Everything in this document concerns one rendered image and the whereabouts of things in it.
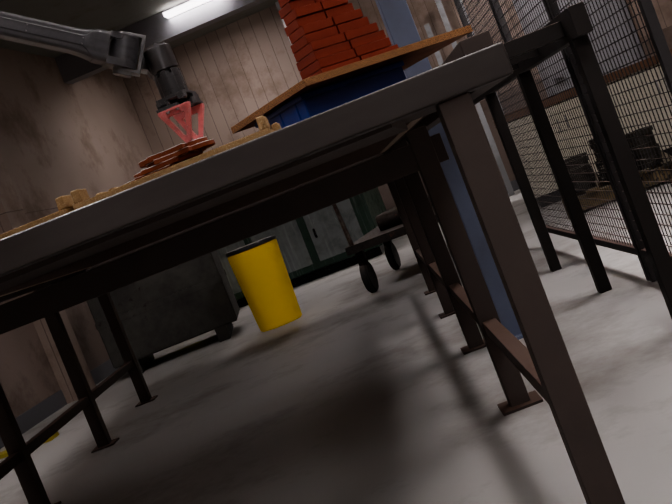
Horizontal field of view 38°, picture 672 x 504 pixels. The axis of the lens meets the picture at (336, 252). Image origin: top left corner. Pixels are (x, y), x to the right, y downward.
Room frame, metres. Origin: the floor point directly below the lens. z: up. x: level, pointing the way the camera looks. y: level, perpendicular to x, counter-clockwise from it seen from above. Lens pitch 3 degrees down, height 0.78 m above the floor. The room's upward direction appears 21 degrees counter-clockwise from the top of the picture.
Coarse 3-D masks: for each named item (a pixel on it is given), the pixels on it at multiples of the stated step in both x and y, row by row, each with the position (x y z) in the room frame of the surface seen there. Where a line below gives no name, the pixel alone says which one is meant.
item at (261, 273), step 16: (272, 240) 7.14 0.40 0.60; (240, 256) 7.06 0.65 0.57; (256, 256) 7.04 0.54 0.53; (272, 256) 7.09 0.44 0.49; (240, 272) 7.09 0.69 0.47; (256, 272) 7.05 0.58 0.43; (272, 272) 7.07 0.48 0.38; (256, 288) 7.06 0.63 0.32; (272, 288) 7.06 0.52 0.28; (288, 288) 7.13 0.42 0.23; (256, 304) 7.09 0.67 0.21; (272, 304) 7.06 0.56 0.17; (288, 304) 7.10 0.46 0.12; (256, 320) 7.17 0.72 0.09; (272, 320) 7.07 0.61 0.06; (288, 320) 7.08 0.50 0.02
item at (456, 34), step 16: (448, 32) 2.47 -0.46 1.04; (464, 32) 2.49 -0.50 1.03; (400, 48) 2.40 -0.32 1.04; (416, 48) 2.42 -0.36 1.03; (432, 48) 2.53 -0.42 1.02; (352, 64) 2.34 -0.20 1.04; (368, 64) 2.35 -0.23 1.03; (384, 64) 2.46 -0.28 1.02; (304, 80) 2.28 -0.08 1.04; (320, 80) 2.29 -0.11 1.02; (336, 80) 2.40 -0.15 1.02; (288, 96) 2.37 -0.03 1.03; (256, 112) 2.55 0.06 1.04; (240, 128) 2.67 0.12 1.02
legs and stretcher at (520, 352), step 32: (416, 128) 2.80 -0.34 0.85; (416, 160) 2.80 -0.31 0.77; (416, 192) 3.80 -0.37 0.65; (448, 192) 2.80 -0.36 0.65; (416, 224) 4.80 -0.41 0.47; (448, 224) 2.80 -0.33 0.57; (416, 256) 5.80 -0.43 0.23; (448, 256) 3.80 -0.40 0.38; (448, 288) 3.80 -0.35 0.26; (480, 288) 2.80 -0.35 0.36; (480, 320) 2.80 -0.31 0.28; (512, 352) 2.30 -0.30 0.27; (512, 384) 2.80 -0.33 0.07
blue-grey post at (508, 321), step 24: (384, 0) 3.71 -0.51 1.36; (384, 24) 3.78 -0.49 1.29; (408, 24) 3.70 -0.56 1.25; (408, 72) 3.71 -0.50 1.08; (456, 168) 3.70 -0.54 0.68; (456, 192) 3.71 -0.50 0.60; (480, 240) 3.70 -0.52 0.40; (480, 264) 3.71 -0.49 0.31; (504, 288) 3.70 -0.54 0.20; (504, 312) 3.70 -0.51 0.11
